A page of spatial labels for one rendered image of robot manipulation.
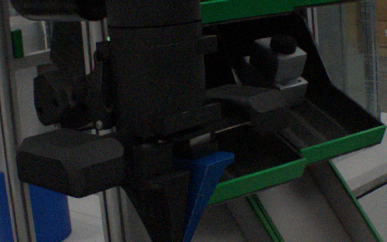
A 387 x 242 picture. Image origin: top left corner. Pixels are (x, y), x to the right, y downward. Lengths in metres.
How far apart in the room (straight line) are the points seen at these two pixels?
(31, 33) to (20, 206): 0.68
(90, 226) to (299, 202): 0.81
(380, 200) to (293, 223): 1.10
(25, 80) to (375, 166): 0.88
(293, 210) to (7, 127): 0.34
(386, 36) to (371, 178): 7.21
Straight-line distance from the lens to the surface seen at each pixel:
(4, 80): 0.93
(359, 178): 1.98
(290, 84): 0.94
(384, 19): 9.17
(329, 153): 0.89
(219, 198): 0.77
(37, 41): 1.61
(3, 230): 1.69
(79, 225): 1.78
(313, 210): 1.02
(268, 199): 1.00
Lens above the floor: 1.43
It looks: 12 degrees down
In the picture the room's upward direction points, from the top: 5 degrees counter-clockwise
